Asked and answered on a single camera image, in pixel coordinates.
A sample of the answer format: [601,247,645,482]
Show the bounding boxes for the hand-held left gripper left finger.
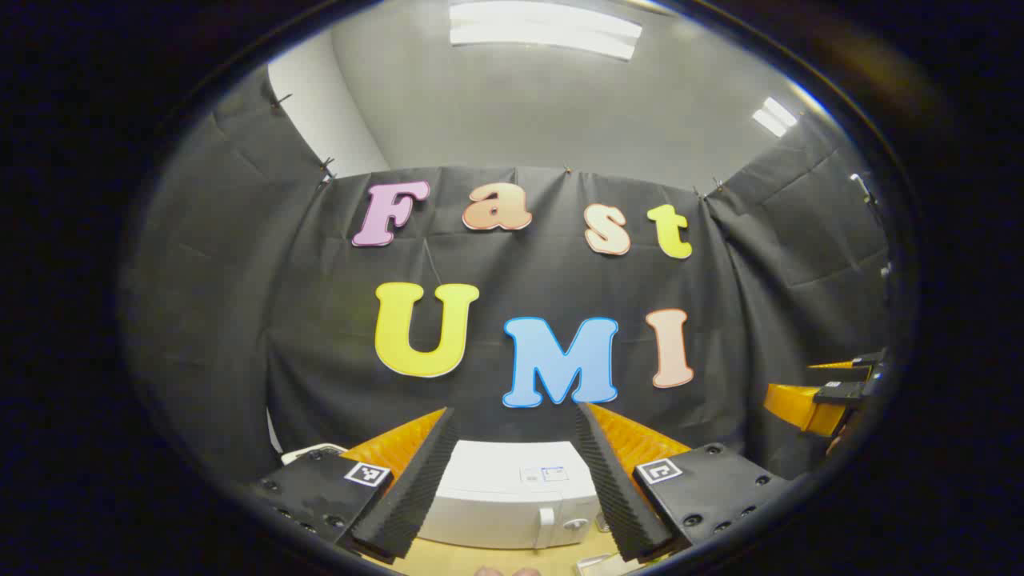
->
[248,406,461,565]

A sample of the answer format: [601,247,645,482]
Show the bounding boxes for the long ceiling light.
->
[448,0,643,62]

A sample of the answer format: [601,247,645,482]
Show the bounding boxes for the small ceiling light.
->
[751,96,799,138]

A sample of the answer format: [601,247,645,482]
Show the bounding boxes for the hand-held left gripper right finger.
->
[574,402,793,562]

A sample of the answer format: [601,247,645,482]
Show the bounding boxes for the white microwave oven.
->
[416,438,609,551]

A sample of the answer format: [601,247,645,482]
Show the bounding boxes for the black backdrop cloth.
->
[120,64,893,489]

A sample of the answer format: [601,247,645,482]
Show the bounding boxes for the white toaster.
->
[280,443,348,466]

